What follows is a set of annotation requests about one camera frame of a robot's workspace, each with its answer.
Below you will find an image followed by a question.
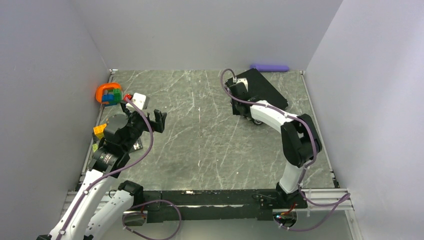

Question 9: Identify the perforated metal plate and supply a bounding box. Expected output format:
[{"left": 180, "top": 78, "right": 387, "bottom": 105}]
[{"left": 129, "top": 138, "right": 143, "bottom": 153}]

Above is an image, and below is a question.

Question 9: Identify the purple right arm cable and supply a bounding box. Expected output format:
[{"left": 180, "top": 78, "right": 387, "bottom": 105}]
[{"left": 220, "top": 68, "right": 351, "bottom": 232}]

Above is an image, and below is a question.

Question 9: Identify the yellow toy block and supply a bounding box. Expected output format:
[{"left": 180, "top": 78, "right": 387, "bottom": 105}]
[{"left": 93, "top": 123, "right": 107, "bottom": 140}]

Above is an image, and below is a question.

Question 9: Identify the blue toy block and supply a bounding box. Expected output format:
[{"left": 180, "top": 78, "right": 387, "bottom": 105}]
[{"left": 101, "top": 94, "right": 115, "bottom": 104}]

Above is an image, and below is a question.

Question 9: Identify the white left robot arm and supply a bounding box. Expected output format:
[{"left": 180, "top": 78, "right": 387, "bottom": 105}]
[{"left": 37, "top": 109, "right": 167, "bottom": 240}]

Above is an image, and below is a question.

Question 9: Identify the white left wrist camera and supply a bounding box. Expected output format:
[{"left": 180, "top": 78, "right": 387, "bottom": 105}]
[{"left": 128, "top": 92, "right": 150, "bottom": 110}]

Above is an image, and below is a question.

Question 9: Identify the orange plastic bowl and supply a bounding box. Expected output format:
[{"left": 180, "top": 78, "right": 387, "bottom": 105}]
[{"left": 95, "top": 82, "right": 122, "bottom": 106}]

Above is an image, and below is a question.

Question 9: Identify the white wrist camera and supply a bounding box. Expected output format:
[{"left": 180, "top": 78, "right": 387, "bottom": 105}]
[
  {"left": 128, "top": 92, "right": 150, "bottom": 110},
  {"left": 233, "top": 77, "right": 249, "bottom": 90}
]

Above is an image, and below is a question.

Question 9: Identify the green toy block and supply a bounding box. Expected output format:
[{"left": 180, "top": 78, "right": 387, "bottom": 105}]
[{"left": 111, "top": 88, "right": 123, "bottom": 102}]

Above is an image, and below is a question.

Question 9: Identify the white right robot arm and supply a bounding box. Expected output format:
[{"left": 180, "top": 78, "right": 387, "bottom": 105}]
[{"left": 224, "top": 78, "right": 322, "bottom": 208}]

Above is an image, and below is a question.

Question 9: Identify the purple object behind case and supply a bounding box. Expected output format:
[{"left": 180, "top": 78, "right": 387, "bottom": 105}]
[{"left": 250, "top": 63, "right": 290, "bottom": 73}]

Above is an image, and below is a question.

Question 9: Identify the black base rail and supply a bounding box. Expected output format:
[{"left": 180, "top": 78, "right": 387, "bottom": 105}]
[{"left": 124, "top": 186, "right": 308, "bottom": 226}]

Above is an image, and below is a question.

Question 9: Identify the aluminium frame rail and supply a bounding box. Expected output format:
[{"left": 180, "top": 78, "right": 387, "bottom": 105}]
[{"left": 60, "top": 188, "right": 354, "bottom": 217}]

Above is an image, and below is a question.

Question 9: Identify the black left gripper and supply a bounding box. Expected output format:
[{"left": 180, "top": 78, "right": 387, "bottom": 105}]
[{"left": 120, "top": 100, "right": 167, "bottom": 152}]

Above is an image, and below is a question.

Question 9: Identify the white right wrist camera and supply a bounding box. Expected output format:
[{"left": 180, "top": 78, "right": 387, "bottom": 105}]
[{"left": 233, "top": 77, "right": 249, "bottom": 90}]

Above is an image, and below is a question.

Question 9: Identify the black poker chip case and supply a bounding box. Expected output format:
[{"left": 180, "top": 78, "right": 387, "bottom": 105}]
[{"left": 223, "top": 68, "right": 289, "bottom": 110}]

